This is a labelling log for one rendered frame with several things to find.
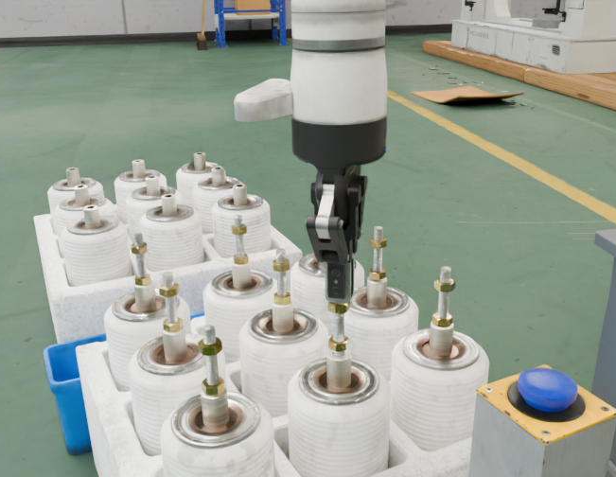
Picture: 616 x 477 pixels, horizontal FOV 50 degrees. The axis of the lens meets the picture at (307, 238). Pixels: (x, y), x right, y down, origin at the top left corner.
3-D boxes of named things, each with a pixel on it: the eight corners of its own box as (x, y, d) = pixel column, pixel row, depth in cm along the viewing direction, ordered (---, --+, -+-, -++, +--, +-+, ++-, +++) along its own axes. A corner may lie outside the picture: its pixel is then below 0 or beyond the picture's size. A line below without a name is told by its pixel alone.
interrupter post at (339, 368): (332, 374, 63) (332, 344, 62) (356, 380, 62) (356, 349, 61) (321, 387, 61) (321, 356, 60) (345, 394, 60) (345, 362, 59)
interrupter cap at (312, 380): (320, 355, 66) (320, 348, 66) (391, 373, 63) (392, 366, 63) (283, 395, 60) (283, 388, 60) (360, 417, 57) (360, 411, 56)
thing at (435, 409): (371, 476, 75) (375, 337, 69) (443, 453, 79) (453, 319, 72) (415, 538, 67) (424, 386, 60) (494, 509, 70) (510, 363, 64)
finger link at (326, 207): (314, 173, 51) (320, 188, 53) (305, 227, 49) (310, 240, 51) (345, 175, 50) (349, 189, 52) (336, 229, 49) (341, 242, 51)
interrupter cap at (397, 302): (386, 285, 81) (387, 279, 80) (423, 310, 74) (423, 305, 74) (331, 298, 78) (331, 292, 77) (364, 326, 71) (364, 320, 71)
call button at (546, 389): (544, 383, 50) (547, 360, 50) (587, 412, 47) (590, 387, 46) (503, 397, 49) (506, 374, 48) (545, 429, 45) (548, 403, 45)
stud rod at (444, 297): (433, 336, 66) (438, 267, 63) (442, 334, 66) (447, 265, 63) (439, 341, 65) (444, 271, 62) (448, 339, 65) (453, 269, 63)
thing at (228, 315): (253, 379, 94) (247, 262, 87) (300, 407, 87) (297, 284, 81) (198, 409, 88) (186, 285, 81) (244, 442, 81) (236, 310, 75)
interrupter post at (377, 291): (379, 297, 78) (380, 272, 76) (391, 306, 76) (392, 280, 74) (361, 302, 77) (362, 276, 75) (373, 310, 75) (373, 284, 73)
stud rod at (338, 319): (342, 365, 60) (342, 291, 57) (331, 363, 60) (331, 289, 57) (345, 360, 61) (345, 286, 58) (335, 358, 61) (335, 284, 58)
